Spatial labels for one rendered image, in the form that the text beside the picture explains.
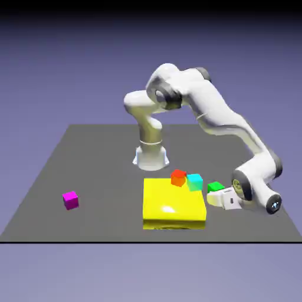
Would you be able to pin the large yellow box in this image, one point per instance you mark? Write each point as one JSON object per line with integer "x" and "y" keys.
{"x": 173, "y": 203}

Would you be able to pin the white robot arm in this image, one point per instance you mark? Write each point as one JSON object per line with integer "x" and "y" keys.
{"x": 212, "y": 103}

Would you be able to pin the small cyan cube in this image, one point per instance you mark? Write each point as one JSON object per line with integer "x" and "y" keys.
{"x": 195, "y": 182}

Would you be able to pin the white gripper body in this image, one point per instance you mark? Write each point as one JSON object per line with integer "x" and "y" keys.
{"x": 216, "y": 197}

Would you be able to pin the small green cube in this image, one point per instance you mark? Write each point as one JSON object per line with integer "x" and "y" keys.
{"x": 214, "y": 186}

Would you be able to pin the small magenta cube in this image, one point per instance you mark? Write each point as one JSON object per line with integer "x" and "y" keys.
{"x": 70, "y": 200}

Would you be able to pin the small red cube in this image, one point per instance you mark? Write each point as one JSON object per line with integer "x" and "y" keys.
{"x": 178, "y": 178}

